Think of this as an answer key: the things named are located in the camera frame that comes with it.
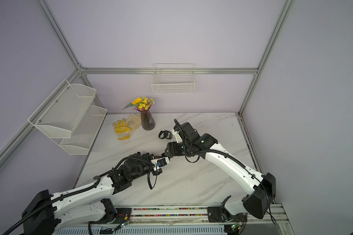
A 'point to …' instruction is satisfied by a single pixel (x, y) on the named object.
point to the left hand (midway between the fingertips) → (166, 157)
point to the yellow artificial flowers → (141, 104)
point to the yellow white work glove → (122, 129)
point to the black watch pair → (165, 134)
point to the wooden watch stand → (156, 157)
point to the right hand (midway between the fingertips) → (172, 152)
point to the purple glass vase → (148, 123)
